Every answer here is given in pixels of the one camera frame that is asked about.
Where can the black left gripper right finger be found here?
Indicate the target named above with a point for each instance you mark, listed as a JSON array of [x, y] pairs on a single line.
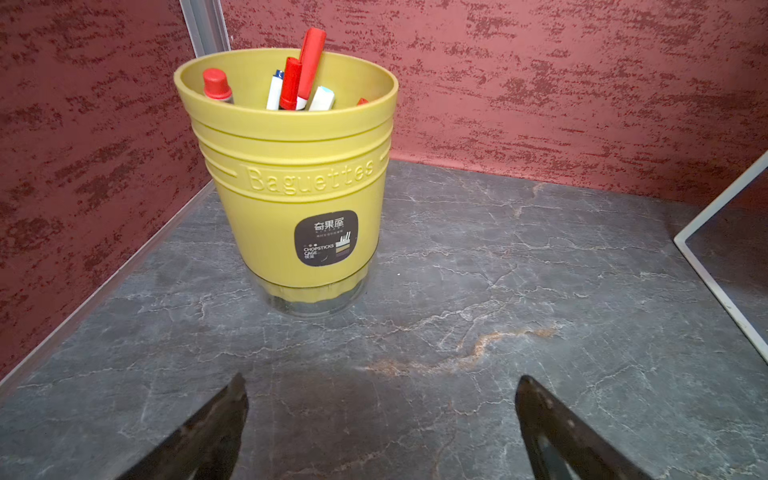
[[560, 445]]

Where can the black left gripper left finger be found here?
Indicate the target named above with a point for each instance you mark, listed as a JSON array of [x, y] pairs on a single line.
[[206, 445]]

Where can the white two-tier shelf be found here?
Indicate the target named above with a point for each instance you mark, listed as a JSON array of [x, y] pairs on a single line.
[[726, 245]]

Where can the yellow chopstick holder cup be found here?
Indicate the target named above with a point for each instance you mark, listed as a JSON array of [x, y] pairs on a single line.
[[302, 191]]

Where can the white blue marker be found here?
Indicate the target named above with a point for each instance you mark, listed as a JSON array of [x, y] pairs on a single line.
[[275, 90]]

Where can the red cap marker left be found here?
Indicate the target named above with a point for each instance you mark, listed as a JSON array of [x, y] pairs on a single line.
[[216, 85]]

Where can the white teal marker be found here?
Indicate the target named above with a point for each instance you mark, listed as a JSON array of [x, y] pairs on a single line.
[[323, 100]]

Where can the short red marker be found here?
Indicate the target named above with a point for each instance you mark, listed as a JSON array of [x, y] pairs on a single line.
[[290, 86]]

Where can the tall red marker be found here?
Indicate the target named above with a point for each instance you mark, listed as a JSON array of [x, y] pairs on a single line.
[[310, 55]]

